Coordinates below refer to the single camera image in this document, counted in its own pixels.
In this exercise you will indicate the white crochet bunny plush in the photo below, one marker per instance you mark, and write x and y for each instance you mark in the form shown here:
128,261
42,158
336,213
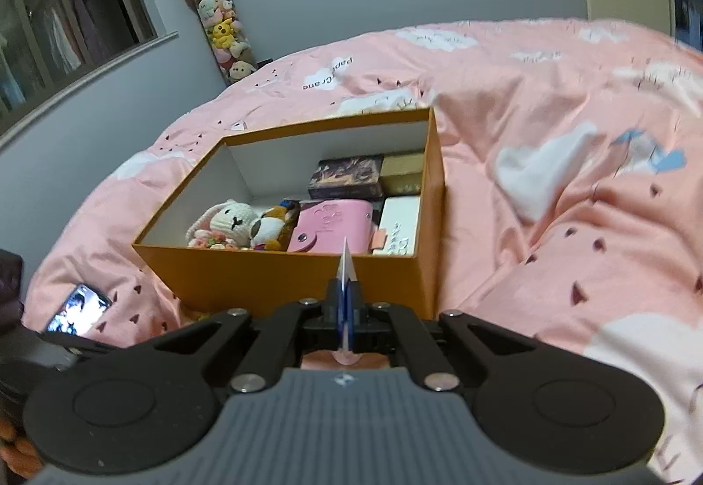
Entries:
230,221

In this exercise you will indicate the pink printed blanket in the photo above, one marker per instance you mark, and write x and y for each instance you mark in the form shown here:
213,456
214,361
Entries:
549,243

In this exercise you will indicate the brown patterned box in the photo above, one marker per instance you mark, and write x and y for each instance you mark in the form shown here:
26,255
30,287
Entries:
346,177

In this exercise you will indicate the white case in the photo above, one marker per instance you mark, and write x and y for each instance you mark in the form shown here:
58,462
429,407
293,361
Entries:
401,224

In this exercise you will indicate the pink pouch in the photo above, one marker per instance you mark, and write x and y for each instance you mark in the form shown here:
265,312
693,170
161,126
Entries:
329,227

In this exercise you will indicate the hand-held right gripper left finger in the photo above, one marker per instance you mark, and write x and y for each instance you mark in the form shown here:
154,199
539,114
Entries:
339,306

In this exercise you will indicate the blue card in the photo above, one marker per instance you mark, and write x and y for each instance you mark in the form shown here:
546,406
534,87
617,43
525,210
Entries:
346,265

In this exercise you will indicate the orange cardboard box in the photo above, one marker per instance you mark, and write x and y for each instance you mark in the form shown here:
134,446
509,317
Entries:
263,276

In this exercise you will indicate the yellow and white plush toy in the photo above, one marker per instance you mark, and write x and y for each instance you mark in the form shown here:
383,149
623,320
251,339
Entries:
266,229

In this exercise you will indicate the gold box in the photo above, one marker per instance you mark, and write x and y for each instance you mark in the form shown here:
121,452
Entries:
403,175

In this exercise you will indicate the black smartphone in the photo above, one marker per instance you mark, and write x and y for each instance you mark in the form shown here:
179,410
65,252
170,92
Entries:
77,309

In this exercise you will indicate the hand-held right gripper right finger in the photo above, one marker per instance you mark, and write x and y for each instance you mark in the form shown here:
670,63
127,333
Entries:
354,306

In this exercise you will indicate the orange knitted item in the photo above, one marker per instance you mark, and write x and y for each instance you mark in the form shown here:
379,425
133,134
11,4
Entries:
14,449

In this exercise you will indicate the clear tube of plush toys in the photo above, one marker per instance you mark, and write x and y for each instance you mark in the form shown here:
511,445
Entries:
222,32

